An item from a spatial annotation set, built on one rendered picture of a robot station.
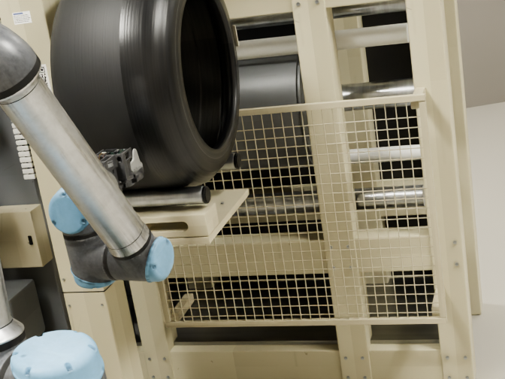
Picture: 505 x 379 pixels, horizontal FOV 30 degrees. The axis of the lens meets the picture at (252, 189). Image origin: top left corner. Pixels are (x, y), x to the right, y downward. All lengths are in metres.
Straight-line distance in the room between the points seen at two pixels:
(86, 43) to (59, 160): 0.57
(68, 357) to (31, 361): 0.06
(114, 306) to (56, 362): 1.07
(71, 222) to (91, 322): 0.81
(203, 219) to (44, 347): 0.76
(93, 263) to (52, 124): 0.40
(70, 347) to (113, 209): 0.28
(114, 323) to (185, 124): 0.72
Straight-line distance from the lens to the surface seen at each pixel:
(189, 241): 2.36
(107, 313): 2.66
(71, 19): 2.26
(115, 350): 2.71
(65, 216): 1.93
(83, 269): 1.97
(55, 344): 1.69
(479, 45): 6.50
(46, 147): 1.68
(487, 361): 3.29
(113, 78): 2.17
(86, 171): 1.72
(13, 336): 1.75
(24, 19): 2.48
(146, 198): 2.38
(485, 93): 6.57
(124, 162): 2.10
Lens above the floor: 1.59
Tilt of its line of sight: 17 degrees down
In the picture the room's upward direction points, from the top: 9 degrees counter-clockwise
